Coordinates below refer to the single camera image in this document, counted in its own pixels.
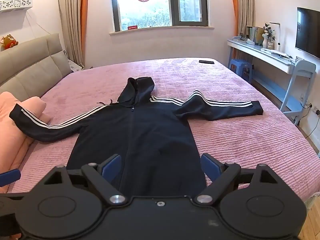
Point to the beige padded headboard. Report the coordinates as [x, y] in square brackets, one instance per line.
[32, 62]

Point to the wall power socket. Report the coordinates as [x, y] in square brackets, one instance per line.
[315, 109]

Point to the wall-mounted television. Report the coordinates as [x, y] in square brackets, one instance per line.
[308, 32]

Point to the small picture stand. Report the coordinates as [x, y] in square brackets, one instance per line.
[242, 36]

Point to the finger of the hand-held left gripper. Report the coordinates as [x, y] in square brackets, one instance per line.
[10, 195]
[10, 177]

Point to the bed with pink bedspread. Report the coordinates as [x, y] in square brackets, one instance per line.
[237, 135]

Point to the white nightstand item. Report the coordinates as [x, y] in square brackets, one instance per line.
[75, 66]

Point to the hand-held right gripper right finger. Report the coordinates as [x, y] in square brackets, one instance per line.
[208, 166]

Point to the white leaf-patterned wall shelf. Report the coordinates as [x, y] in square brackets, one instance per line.
[15, 5]

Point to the small red window label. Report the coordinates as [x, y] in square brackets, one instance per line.
[132, 27]

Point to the beige curtain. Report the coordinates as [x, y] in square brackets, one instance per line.
[246, 7]
[71, 22]

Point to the white keyboard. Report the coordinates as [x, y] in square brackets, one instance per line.
[276, 53]

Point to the light blue desk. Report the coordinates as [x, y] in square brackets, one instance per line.
[298, 70]

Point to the pink pillow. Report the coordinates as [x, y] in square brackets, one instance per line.
[12, 140]

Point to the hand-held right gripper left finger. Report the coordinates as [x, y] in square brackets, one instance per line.
[112, 167]

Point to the orange curtain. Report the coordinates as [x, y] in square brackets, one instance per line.
[234, 7]
[85, 17]

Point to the row of books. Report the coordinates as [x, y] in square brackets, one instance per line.
[255, 33]

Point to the blue plastic stool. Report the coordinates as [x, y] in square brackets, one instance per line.
[240, 66]

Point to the orange plush toy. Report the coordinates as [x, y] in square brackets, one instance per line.
[8, 42]

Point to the white vase with flowers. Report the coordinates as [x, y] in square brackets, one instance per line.
[267, 33]

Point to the white upright board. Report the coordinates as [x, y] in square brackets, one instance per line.
[277, 30]

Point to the navy striped hooded jacket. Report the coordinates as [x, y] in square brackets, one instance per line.
[140, 135]

